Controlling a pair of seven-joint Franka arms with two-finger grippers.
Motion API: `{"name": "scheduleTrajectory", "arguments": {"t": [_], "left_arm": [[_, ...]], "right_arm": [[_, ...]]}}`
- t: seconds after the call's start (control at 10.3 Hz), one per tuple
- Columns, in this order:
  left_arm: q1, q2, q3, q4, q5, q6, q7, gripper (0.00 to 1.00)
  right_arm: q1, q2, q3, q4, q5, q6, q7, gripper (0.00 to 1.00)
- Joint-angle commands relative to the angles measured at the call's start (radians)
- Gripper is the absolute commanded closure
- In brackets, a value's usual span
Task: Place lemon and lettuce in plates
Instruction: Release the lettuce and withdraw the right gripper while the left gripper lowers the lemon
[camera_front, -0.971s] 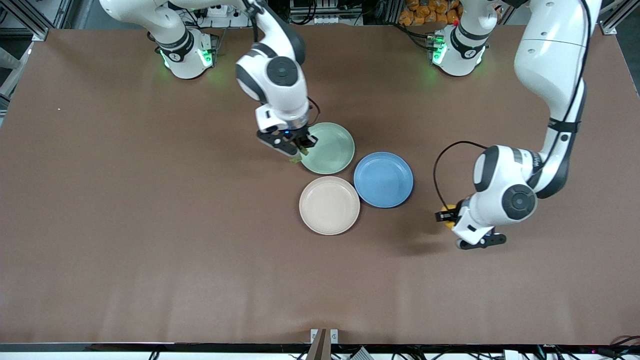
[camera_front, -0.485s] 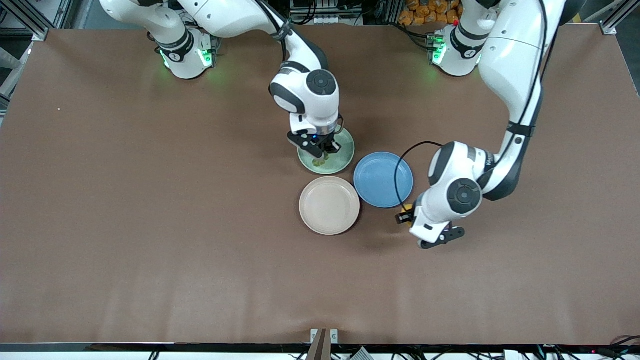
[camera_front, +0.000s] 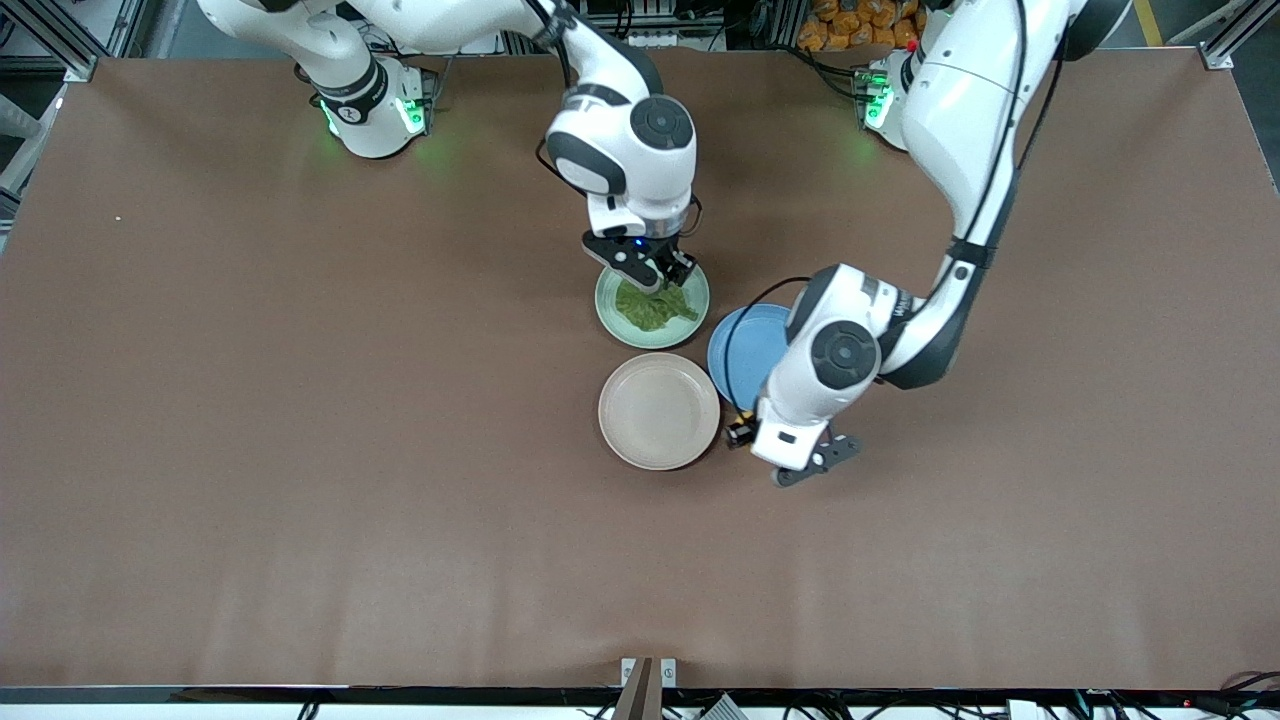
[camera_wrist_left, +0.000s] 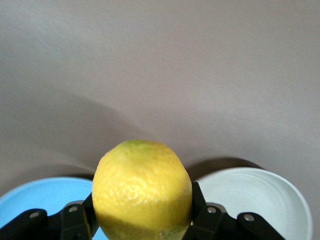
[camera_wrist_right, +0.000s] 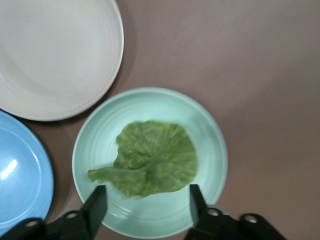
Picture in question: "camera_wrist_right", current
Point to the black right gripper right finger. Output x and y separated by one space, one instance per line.
198 207

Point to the blue plate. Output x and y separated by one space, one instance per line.
20 175

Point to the beige plate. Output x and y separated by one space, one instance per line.
55 57

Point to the pale green plate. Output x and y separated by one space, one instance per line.
155 220

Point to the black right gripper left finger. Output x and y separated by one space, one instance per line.
96 212

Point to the green lettuce leaf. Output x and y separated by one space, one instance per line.
160 160

